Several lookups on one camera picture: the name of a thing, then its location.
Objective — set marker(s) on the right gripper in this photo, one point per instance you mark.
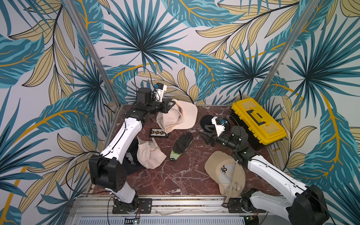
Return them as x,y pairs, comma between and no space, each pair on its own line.
213,137

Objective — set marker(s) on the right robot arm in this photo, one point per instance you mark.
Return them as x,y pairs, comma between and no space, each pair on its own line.
299,204

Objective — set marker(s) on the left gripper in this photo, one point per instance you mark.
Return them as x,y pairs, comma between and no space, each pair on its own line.
165,107

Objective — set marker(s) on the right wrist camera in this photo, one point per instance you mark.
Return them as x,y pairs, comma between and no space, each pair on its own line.
221,125

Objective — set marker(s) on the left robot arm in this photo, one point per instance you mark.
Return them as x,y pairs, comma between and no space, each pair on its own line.
107,170

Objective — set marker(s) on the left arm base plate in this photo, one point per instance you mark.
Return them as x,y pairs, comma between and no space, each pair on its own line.
142,206

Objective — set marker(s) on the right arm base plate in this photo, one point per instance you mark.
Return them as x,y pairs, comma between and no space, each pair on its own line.
240,205

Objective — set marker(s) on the black cap at back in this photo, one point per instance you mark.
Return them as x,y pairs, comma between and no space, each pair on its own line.
207,120

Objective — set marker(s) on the cream Colorado cap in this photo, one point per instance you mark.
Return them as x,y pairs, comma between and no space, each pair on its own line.
149,154

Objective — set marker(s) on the yellow black toolbox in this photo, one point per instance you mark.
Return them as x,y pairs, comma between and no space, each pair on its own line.
262,129

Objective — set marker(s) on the black charger board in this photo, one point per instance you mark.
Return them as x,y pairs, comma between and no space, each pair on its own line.
157,132

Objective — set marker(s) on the navy black cap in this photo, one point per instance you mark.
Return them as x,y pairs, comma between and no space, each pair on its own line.
131,163

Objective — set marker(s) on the tan khaki cap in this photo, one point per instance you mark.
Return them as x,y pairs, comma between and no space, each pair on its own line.
227,173

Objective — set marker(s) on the green black cap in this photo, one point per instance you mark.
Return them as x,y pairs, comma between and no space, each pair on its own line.
181,146

